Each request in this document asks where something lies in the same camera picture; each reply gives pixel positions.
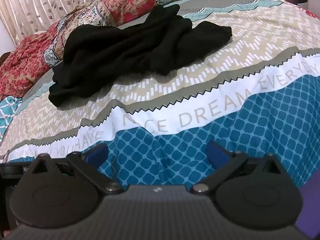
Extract red floral quilt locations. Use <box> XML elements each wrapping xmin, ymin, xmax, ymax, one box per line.
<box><xmin>0</xmin><ymin>0</ymin><xmax>243</xmax><ymax>101</ymax></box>

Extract black pants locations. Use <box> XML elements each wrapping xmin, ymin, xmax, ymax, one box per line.
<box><xmin>48</xmin><ymin>4</ymin><xmax>233</xmax><ymax>107</ymax></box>

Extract patterned bed sheet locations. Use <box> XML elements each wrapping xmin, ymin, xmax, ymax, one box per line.
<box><xmin>0</xmin><ymin>0</ymin><xmax>320</xmax><ymax>188</ymax></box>

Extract leaf print curtain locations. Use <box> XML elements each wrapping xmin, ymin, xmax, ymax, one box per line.
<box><xmin>0</xmin><ymin>0</ymin><xmax>146</xmax><ymax>48</ymax></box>

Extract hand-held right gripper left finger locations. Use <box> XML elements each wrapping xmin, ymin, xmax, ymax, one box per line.
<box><xmin>24</xmin><ymin>143</ymin><xmax>123</xmax><ymax>195</ymax></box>

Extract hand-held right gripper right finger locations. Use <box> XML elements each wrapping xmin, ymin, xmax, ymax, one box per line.
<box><xmin>191</xmin><ymin>141</ymin><xmax>298</xmax><ymax>195</ymax></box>

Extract purple clothing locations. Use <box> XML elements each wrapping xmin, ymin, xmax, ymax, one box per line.
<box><xmin>296</xmin><ymin>169</ymin><xmax>320</xmax><ymax>240</ymax></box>

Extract teal patterned pillow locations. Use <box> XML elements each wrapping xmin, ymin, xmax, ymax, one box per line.
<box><xmin>0</xmin><ymin>96</ymin><xmax>24</xmax><ymax>141</ymax></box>

